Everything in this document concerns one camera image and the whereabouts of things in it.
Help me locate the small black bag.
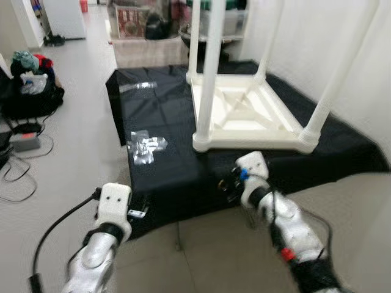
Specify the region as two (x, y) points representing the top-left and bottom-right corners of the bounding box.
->
(145, 12), (174, 41)

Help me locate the black power adapter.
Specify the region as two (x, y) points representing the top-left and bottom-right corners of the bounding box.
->
(0, 146), (13, 169)

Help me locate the clear tape patch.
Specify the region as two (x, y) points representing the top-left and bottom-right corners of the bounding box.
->
(119, 81), (159, 94)
(127, 129), (169, 166)

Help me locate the black round basin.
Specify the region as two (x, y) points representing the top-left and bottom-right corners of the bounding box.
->
(178, 24), (246, 62)

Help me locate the beige fabric ottoman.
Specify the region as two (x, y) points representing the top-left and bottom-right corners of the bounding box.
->
(113, 38), (191, 70)

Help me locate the white cabinet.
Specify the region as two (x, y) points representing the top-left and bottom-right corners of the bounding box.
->
(41, 0), (88, 41)

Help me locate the colourful clothes pile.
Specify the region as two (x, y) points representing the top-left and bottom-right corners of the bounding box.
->
(10, 50), (56, 96)

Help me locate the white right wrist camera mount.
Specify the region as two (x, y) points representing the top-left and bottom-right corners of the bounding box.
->
(235, 151), (270, 209)

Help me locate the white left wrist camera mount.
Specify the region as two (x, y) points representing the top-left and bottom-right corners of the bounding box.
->
(95, 182), (134, 242)

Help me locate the red printed cardboard box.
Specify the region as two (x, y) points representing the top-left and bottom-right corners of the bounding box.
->
(112, 4), (149, 41)

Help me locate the grey electronic box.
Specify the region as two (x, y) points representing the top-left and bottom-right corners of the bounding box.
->
(9, 133), (41, 154)

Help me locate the black duffel bag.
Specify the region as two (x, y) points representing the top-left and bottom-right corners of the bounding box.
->
(0, 66), (65, 120)

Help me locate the clear plastic storage box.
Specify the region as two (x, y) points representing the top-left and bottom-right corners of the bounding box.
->
(189, 0), (249, 38)

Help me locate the black router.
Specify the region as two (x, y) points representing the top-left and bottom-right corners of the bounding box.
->
(9, 121), (44, 137)

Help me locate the black footwear pile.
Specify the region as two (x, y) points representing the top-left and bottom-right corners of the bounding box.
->
(42, 35), (67, 48)

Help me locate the black floor cable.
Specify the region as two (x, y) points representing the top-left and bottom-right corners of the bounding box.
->
(0, 109), (57, 204)

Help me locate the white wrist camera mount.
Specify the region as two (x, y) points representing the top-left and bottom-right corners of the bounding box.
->
(95, 182), (134, 242)
(235, 151), (270, 209)

